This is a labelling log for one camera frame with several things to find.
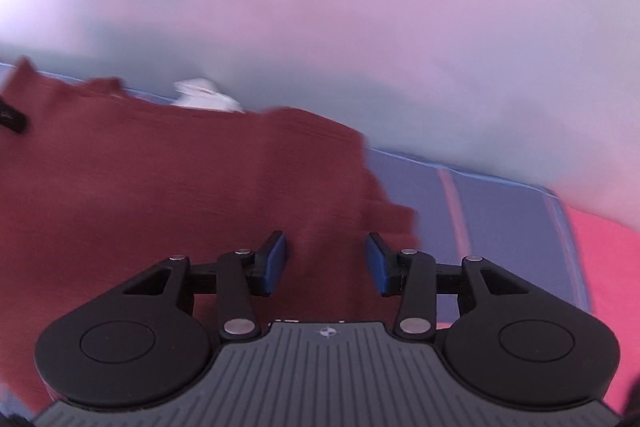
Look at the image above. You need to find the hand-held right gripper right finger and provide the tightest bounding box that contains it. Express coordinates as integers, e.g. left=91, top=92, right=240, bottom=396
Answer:
left=364, top=232, right=532, bottom=339

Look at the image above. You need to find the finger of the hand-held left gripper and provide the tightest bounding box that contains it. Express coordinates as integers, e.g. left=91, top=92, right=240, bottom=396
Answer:
left=0, top=99, right=29, bottom=136

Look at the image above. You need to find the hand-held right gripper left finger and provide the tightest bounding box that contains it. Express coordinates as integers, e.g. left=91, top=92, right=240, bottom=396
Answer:
left=121, top=230, right=289, bottom=341

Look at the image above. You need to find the rust red long-sleeve sweater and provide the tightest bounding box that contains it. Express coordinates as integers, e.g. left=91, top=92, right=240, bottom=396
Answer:
left=0, top=57, right=422, bottom=419

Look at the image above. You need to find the blue plaid bedsheet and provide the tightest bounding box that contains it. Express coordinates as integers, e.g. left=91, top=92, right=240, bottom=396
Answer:
left=0, top=61, right=597, bottom=324

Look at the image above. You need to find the white paper clothing tag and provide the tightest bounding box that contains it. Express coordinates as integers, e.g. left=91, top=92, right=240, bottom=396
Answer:
left=172, top=78, right=246, bottom=114

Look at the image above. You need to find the pink bed cover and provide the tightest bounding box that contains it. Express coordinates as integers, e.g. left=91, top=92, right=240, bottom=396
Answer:
left=434, top=201, right=640, bottom=425

